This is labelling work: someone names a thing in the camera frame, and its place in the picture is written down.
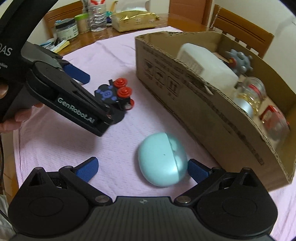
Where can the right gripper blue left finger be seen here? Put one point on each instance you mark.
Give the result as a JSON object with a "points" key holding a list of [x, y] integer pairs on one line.
{"points": [[87, 169]]}

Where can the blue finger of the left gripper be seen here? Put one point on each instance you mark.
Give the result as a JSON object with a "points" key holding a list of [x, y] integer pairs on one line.
{"points": [[76, 73]]}

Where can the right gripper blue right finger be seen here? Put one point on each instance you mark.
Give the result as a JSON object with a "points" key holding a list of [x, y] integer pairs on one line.
{"points": [[198, 171]]}

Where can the black blue toy cube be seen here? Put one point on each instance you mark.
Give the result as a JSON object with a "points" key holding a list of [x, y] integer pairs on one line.
{"points": [[116, 95]]}

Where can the light blue round case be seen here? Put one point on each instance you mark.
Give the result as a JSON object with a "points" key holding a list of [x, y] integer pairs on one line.
{"points": [[162, 159]]}

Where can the clear plastic jar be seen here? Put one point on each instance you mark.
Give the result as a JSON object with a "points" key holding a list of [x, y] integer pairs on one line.
{"points": [[250, 95]]}

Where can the white translucent plastic box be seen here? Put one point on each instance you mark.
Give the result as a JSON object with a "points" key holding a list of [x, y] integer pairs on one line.
{"points": [[207, 66]]}

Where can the grey toy figure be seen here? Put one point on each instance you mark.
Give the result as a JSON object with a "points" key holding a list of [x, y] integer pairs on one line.
{"points": [[239, 63]]}

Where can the person's left hand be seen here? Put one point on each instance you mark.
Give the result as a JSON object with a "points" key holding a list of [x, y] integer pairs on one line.
{"points": [[22, 115]]}

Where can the grey lidded tub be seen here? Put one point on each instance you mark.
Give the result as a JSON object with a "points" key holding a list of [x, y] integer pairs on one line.
{"points": [[66, 29]]}

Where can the green cap toothpick holder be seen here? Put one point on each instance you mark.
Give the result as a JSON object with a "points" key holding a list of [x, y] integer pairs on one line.
{"points": [[82, 22]]}

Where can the clear water bottle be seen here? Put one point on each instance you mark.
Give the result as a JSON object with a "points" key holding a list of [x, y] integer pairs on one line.
{"points": [[97, 15]]}

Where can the wooden chair left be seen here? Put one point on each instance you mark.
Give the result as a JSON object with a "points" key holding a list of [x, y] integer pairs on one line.
{"points": [[63, 12]]}

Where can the wooden chair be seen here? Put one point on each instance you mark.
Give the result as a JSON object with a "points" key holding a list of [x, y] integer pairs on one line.
{"points": [[63, 12], [242, 30]]}

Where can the gold tissue pack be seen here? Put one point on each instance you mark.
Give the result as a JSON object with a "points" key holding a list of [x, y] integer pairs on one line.
{"points": [[133, 20]]}

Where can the brown cardboard box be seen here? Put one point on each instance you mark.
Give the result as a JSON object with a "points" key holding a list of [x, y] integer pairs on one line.
{"points": [[233, 138]]}

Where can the wooden chair right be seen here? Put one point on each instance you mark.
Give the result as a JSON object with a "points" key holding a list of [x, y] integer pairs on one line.
{"points": [[242, 30]]}

